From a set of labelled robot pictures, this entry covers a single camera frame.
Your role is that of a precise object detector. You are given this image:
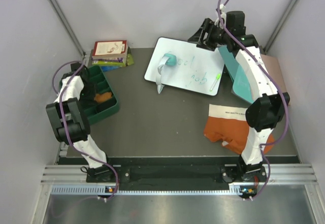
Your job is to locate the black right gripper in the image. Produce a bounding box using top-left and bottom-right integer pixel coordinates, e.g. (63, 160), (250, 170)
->
(188, 19), (231, 52)

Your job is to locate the mustard brown underwear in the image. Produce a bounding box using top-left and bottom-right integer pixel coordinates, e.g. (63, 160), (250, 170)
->
(94, 92), (112, 104)

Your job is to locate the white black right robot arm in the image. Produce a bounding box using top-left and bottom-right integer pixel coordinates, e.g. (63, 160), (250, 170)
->
(188, 11), (290, 181)

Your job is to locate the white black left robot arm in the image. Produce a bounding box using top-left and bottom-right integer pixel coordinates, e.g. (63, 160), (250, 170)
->
(46, 62), (115, 182)

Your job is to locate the orange underwear white waistband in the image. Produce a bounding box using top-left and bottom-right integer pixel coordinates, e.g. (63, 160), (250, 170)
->
(203, 104), (276, 156)

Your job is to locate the green divided plastic tray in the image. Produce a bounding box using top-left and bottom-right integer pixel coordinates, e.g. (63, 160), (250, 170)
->
(56, 61), (119, 125)

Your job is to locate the blue cover book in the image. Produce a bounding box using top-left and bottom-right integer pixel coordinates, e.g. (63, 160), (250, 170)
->
(101, 66), (123, 72)

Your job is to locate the dark teal folding board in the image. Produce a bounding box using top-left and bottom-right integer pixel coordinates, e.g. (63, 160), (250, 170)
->
(217, 45), (262, 82)

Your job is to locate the white dry-erase board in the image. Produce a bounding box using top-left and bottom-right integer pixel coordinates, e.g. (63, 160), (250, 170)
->
(144, 37), (224, 96)

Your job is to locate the green whiteboard marker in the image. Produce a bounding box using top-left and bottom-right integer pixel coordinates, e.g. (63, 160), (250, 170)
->
(209, 73), (221, 92)

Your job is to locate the red cover book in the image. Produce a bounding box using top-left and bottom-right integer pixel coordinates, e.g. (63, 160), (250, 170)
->
(92, 40), (128, 59)

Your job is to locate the pink folding board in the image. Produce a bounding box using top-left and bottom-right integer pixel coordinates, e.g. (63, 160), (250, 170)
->
(261, 54), (287, 92)

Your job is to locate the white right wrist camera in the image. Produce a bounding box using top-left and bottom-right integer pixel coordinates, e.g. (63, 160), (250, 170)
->
(214, 4), (226, 29)

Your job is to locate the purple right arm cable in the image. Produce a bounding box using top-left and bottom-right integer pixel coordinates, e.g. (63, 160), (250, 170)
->
(215, 0), (290, 202)

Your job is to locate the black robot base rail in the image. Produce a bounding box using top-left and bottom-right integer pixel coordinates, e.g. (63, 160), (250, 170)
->
(81, 156), (266, 191)

